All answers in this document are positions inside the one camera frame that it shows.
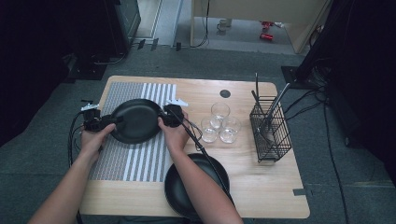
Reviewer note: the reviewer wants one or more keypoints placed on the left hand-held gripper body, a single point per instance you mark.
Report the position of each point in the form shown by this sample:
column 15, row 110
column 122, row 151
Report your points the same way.
column 93, row 121

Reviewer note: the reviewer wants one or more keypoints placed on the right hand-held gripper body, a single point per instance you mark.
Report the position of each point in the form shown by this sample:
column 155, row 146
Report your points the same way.
column 173, row 116

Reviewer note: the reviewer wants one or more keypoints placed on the black plate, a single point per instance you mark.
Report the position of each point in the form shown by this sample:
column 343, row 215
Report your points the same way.
column 137, row 121
column 176, row 189

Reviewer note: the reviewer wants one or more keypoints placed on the person's right hand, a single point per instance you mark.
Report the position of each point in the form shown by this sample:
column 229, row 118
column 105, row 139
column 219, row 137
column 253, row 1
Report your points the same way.
column 176, row 137

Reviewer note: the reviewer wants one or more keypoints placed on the person's left hand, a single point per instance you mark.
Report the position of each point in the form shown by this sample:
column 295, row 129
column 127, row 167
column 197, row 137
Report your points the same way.
column 93, row 143

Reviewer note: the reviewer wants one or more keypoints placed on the clear drinking glass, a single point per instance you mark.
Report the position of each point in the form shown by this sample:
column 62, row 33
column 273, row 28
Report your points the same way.
column 230, row 133
column 220, row 111
column 209, row 134

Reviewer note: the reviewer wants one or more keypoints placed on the grey striped placemat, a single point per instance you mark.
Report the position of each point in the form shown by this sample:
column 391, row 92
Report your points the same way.
column 137, row 161

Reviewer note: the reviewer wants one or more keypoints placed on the black stand base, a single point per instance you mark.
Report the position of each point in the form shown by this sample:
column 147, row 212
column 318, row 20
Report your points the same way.
column 291, row 76
column 87, row 70

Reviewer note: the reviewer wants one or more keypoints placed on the black table grommet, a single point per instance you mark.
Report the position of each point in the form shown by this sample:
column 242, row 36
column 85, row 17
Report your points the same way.
column 225, row 93

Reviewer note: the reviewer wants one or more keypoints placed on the black floor tape strip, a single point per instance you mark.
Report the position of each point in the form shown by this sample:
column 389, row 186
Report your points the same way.
column 178, row 46
column 154, row 44

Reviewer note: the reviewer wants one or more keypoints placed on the dark cabinet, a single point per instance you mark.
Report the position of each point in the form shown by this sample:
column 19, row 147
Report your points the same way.
column 124, row 21

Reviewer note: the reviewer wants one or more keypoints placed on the white cup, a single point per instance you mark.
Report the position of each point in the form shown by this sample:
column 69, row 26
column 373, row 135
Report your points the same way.
column 223, row 25

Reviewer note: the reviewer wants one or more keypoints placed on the red can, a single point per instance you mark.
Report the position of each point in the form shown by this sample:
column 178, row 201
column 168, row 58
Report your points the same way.
column 266, row 36

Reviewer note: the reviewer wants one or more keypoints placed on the light wooden cabinet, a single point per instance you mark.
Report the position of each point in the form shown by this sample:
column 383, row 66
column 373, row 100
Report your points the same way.
column 249, row 11

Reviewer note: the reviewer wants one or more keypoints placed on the red object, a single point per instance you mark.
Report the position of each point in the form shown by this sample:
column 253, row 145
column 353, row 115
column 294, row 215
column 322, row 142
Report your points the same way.
column 266, row 25

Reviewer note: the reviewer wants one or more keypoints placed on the grey tape piece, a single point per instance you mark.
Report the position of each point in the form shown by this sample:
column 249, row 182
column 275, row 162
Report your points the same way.
column 299, row 192

